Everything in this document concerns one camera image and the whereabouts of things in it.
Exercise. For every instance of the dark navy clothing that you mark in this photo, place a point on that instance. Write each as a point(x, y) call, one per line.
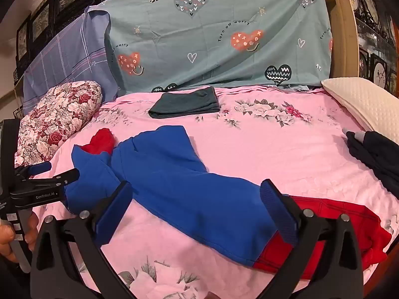
point(374, 155)

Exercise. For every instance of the white textured pillow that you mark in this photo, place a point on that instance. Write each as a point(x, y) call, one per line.
point(367, 106)

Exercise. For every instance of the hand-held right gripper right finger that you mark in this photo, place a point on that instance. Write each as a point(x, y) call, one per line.
point(277, 211)

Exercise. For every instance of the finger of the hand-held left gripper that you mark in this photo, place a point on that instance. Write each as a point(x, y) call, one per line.
point(59, 179)
point(39, 168)

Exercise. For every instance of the purple plaid cloth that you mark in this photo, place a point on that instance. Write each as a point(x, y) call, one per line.
point(65, 62)

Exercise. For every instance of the red floral pillow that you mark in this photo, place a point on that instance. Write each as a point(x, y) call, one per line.
point(56, 121)

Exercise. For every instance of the wooden bed frame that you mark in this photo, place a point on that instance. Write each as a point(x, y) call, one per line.
point(344, 37)

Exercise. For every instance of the folded dark green cloth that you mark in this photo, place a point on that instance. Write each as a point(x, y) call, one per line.
point(184, 102)

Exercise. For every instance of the green heart print sheet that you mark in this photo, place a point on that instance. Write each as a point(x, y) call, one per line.
point(218, 37)

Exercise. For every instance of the blue and red pants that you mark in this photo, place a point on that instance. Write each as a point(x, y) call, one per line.
point(187, 190)

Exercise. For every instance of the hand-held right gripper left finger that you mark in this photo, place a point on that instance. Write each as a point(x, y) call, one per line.
point(113, 215)

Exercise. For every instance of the pink floral bedsheet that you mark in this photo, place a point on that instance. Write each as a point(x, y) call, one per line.
point(265, 149)

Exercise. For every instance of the person's left hand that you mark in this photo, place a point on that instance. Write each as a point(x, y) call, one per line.
point(32, 230)

